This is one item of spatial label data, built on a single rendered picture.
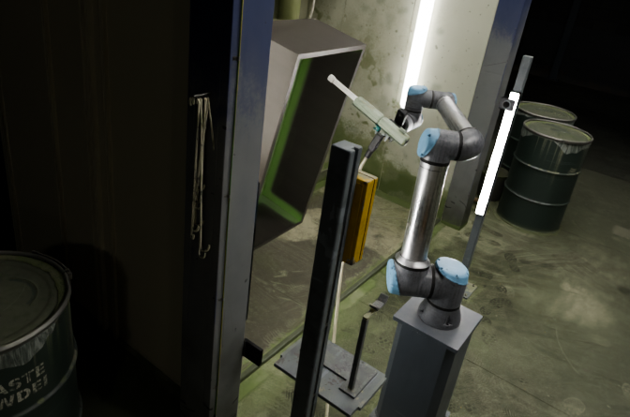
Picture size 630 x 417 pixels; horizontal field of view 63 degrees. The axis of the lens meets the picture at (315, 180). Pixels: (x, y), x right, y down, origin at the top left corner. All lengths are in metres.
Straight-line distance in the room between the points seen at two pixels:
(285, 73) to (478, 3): 2.21
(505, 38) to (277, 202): 2.06
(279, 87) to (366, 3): 2.38
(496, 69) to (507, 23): 0.33
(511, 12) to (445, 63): 0.60
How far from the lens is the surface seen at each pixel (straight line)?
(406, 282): 2.24
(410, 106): 2.58
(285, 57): 2.33
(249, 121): 1.71
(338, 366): 1.86
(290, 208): 3.32
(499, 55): 4.18
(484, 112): 4.27
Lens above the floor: 2.09
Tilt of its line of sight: 25 degrees down
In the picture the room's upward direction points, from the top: 8 degrees clockwise
